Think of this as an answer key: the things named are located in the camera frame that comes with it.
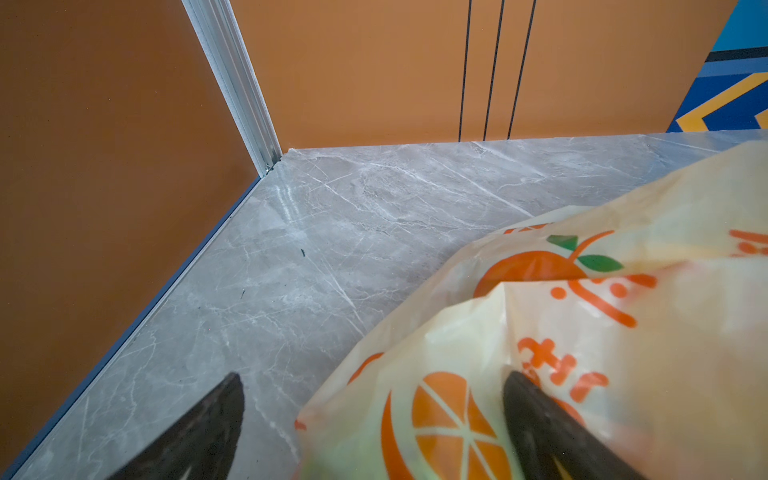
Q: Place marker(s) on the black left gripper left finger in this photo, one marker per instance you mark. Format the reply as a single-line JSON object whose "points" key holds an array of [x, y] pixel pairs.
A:
{"points": [[199, 445]]}

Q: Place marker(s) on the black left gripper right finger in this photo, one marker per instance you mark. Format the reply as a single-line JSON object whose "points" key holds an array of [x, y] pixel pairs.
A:
{"points": [[549, 442]]}

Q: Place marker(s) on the cream plastic bag orange print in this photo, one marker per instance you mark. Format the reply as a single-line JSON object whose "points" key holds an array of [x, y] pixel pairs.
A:
{"points": [[645, 319]]}

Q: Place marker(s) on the aluminium corner post left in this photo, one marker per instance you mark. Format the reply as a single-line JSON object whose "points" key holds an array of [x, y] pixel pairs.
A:
{"points": [[220, 37]]}

